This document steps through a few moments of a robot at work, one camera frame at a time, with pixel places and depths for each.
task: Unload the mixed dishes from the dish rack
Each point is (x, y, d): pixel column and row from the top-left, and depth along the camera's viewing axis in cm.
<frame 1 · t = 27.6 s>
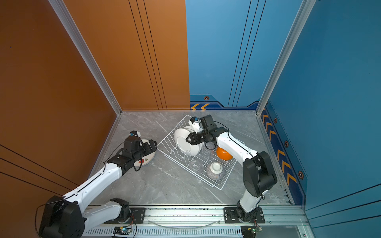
left hand: (151, 143, 86), fingers open
right hand: (188, 138, 86), fingers open
watermelon pattern white plate: (146, 159, 93), point 2 cm above the table

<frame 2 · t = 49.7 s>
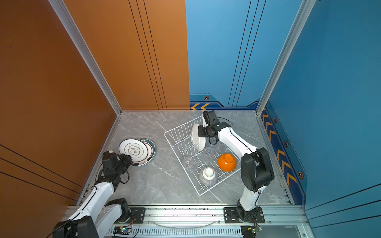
left hand: (130, 153, 87), fingers closed
right hand: (199, 131, 90), fingers open
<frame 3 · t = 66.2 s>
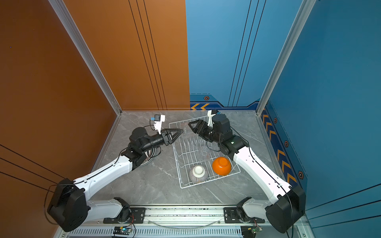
left hand: (181, 130, 70), fingers open
right hand: (190, 126, 72), fingers open
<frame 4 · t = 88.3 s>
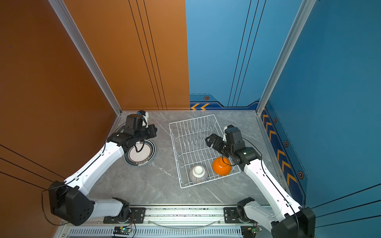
left hand: (157, 127, 81), fingers closed
right hand: (209, 142, 77), fingers open
